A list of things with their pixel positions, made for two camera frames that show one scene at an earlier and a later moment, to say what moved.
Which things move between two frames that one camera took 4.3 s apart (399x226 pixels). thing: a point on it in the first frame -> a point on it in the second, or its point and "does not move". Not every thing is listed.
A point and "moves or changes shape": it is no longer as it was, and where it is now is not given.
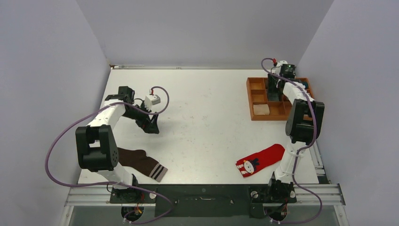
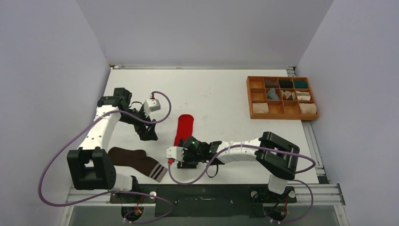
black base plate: [241, 201] does not move
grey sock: [273, 97] does not move
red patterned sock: [249, 165] moves or changes shape
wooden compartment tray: [262, 109] does not move
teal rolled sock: [306, 84] does not move
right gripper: [272, 88] -> [186, 163]
